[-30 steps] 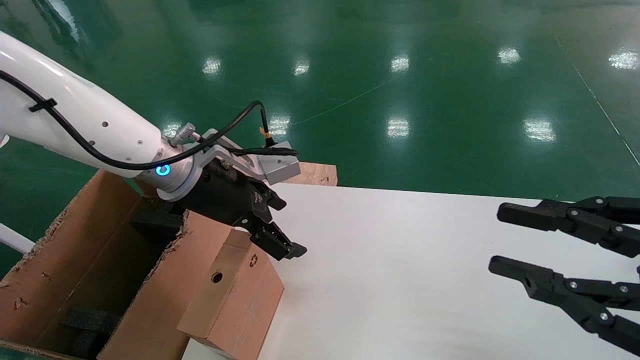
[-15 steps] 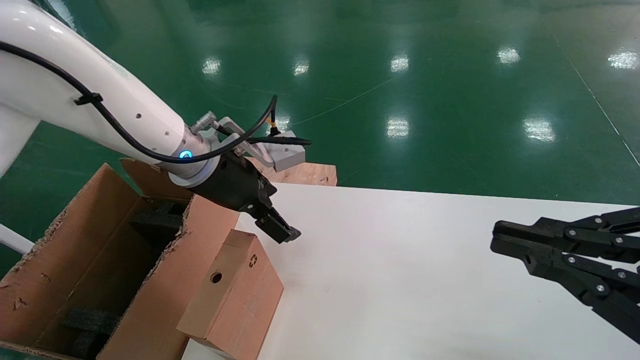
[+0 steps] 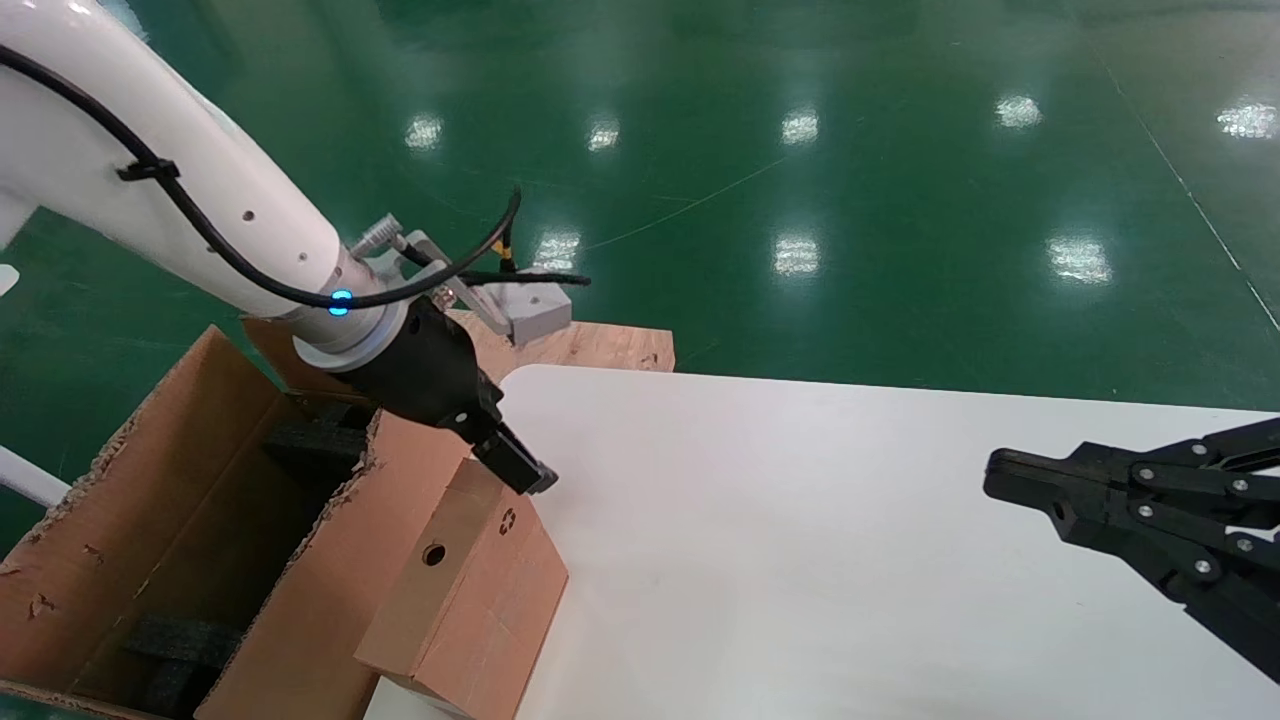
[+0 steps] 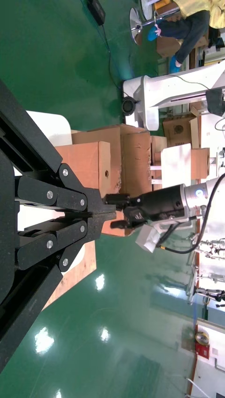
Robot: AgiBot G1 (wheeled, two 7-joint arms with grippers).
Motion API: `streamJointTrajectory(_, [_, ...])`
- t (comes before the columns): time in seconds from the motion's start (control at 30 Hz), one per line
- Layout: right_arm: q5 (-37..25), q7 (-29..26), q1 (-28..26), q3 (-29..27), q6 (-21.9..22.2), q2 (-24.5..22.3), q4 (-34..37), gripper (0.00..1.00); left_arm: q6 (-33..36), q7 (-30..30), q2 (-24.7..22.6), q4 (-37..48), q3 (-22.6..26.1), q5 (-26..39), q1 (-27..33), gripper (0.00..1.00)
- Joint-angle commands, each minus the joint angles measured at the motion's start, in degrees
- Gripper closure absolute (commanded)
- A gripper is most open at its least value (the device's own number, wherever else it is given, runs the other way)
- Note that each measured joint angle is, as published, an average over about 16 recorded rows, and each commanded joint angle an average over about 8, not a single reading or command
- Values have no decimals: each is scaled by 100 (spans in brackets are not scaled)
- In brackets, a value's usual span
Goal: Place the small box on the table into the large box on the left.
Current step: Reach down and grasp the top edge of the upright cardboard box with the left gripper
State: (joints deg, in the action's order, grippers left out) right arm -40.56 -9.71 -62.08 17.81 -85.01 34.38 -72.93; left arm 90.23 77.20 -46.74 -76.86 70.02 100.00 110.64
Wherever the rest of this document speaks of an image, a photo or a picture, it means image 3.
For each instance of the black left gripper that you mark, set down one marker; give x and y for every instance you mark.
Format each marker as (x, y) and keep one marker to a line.
(430, 375)

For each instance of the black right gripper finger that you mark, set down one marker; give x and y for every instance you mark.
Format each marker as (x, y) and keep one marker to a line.
(1160, 470)
(1220, 580)

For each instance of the small brown cardboard box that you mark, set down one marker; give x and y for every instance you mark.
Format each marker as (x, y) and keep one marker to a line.
(470, 600)

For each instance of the large open cardboard box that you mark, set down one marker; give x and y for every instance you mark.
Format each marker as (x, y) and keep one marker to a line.
(150, 480)

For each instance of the wooden board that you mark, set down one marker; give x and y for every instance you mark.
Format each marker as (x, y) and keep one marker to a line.
(600, 346)

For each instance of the black foam pad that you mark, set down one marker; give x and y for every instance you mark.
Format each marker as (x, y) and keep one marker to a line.
(185, 655)
(315, 440)

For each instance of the white tube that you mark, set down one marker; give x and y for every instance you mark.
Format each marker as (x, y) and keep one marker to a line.
(30, 478)

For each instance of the white plastic part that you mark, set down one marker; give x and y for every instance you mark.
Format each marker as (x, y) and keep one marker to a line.
(6, 280)

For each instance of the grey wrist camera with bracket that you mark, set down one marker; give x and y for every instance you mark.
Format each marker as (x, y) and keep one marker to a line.
(530, 312)

